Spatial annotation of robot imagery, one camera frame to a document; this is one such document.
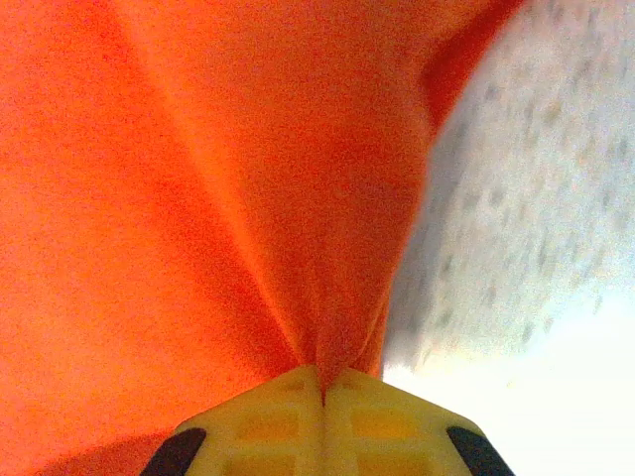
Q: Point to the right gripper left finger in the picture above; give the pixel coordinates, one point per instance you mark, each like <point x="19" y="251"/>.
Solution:
<point x="258" y="431"/>

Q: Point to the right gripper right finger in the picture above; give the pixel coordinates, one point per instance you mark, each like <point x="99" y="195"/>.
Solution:
<point x="392" y="431"/>

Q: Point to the orange t-shirt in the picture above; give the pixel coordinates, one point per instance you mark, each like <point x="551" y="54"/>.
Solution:
<point x="198" y="198"/>

